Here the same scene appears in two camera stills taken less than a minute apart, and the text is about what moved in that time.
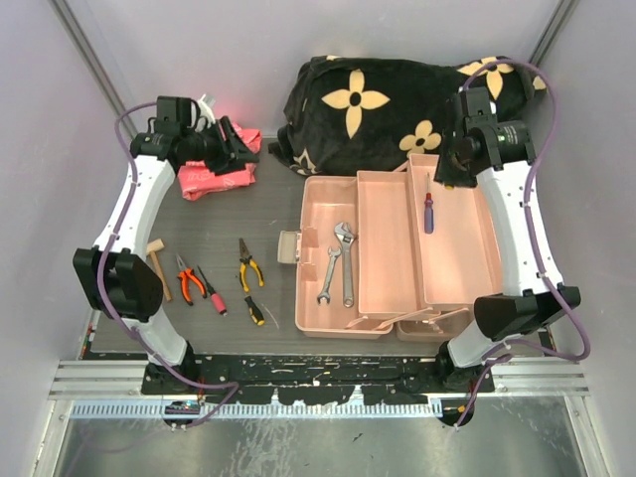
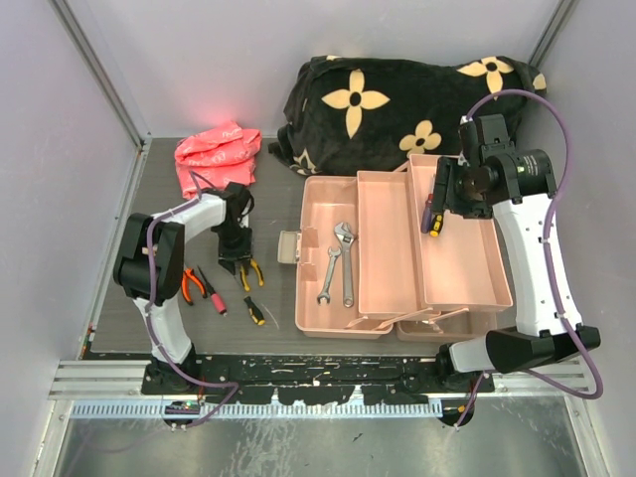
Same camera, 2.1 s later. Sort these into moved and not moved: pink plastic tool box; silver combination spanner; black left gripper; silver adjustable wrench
Moved: black left gripper
Not moved: silver adjustable wrench; pink plastic tool box; silver combination spanner
